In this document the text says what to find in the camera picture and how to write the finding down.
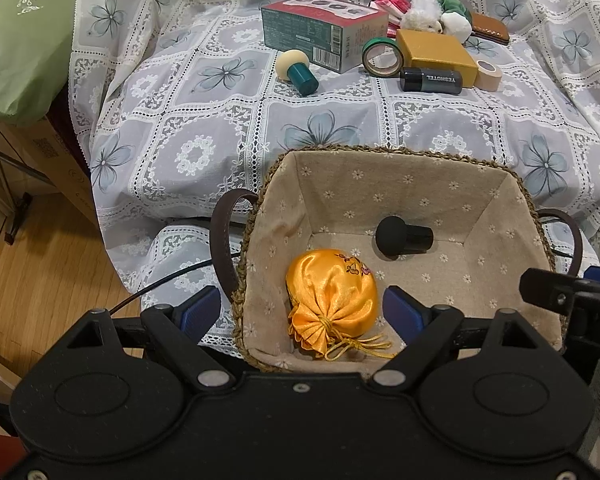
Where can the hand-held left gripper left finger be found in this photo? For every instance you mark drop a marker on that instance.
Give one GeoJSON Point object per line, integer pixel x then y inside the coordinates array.
{"type": "Point", "coordinates": [202, 310]}

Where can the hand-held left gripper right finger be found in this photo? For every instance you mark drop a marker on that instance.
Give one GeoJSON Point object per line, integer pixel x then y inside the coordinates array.
{"type": "Point", "coordinates": [402, 312]}

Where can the woven basket with fabric lining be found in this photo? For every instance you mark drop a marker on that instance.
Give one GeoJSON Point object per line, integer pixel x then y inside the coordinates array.
{"type": "Point", "coordinates": [330, 190]}

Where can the white plush toy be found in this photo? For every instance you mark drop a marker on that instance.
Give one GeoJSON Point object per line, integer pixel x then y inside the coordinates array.
{"type": "Point", "coordinates": [422, 12]}

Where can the green fabric scrunchie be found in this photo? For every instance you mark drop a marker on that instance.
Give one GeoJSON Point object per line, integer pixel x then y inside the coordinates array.
{"type": "Point", "coordinates": [452, 2]}

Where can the pink striped packet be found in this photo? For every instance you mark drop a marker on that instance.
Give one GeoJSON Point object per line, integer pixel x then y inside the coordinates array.
{"type": "Point", "coordinates": [392, 5]}

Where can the black mushroom-shaped puff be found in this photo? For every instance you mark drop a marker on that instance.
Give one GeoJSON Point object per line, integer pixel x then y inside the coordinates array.
{"type": "Point", "coordinates": [405, 237]}

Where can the black metal stand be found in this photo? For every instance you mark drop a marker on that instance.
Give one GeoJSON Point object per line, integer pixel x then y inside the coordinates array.
{"type": "Point", "coordinates": [19, 215]}

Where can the beige tape roll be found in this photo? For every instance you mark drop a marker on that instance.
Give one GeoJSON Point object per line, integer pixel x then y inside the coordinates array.
{"type": "Point", "coordinates": [495, 81]}

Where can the brown cardboard box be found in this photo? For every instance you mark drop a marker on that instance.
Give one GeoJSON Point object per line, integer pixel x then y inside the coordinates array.
{"type": "Point", "coordinates": [55, 155]}

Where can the floral lace tablecloth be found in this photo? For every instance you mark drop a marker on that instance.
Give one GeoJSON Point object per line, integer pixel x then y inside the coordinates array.
{"type": "Point", "coordinates": [330, 110]}

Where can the black cylinder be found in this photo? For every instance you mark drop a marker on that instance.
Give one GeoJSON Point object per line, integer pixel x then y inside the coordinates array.
{"type": "Point", "coordinates": [430, 80]}

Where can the yellow cardboard box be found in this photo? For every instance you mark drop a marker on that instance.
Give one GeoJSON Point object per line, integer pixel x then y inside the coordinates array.
{"type": "Point", "coordinates": [435, 50]}

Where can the brown leather wallet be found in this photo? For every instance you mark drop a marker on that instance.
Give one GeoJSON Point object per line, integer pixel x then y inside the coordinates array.
{"type": "Point", "coordinates": [490, 27]}

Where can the green tape roll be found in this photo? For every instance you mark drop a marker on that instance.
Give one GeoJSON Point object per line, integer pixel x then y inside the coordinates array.
{"type": "Point", "coordinates": [380, 42]}

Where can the small white box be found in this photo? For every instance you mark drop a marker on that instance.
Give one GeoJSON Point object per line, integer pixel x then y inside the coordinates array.
{"type": "Point", "coordinates": [456, 26]}

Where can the red and green carton box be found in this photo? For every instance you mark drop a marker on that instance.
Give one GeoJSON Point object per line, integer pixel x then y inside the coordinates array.
{"type": "Point", "coordinates": [305, 35]}

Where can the green printed pillow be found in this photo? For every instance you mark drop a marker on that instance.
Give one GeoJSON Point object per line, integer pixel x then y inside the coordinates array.
{"type": "Point", "coordinates": [25, 35]}

